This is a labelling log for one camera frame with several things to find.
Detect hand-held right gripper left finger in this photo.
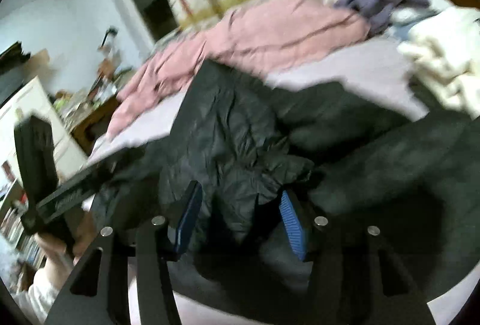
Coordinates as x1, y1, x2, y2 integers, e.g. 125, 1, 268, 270
45, 180, 203, 325

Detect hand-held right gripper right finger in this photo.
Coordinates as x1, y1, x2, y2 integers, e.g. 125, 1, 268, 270
279, 190, 437, 325

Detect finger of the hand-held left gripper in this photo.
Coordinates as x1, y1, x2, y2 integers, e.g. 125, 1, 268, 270
88, 146, 149, 187

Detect black puffer jacket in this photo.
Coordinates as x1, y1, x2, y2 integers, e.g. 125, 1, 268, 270
90, 59, 480, 311

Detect person's left forearm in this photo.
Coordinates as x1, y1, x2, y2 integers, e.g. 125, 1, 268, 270
20, 258, 76, 316

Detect dark folded clothes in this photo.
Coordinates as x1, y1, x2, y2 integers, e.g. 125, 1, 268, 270
409, 76, 473, 119

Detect person's left hand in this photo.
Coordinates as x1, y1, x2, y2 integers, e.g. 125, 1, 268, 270
37, 210, 100, 268

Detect brown wooden table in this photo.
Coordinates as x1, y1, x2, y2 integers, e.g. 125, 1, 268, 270
71, 94, 126, 157

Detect white drawer cabinet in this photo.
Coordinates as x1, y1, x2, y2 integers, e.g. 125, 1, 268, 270
0, 77, 89, 179

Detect cluttered wooden side table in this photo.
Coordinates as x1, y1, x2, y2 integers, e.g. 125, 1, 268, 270
52, 66, 128, 119

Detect cluttered bookshelf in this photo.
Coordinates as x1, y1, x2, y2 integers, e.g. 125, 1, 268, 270
0, 160, 49, 273

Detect black television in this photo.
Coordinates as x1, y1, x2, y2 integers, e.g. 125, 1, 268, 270
0, 42, 32, 104

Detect cardboard box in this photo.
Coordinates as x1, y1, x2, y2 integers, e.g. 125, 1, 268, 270
24, 49, 51, 76

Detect red printed carton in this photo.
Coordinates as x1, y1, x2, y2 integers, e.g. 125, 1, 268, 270
98, 59, 117, 78

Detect pink desk lamp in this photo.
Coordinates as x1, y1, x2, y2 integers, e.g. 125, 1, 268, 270
98, 28, 118, 52

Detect bed with pink sheet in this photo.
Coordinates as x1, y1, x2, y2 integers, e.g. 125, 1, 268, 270
86, 36, 480, 325

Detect pink plaid duvet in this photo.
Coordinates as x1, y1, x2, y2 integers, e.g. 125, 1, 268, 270
107, 0, 372, 140

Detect blue floral pillow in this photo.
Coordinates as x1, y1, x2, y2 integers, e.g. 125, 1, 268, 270
392, 24, 413, 43

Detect cream sweatshirt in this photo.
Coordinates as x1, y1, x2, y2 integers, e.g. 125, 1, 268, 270
398, 6, 480, 112

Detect white pillow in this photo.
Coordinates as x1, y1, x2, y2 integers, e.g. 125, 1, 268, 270
390, 0, 447, 24

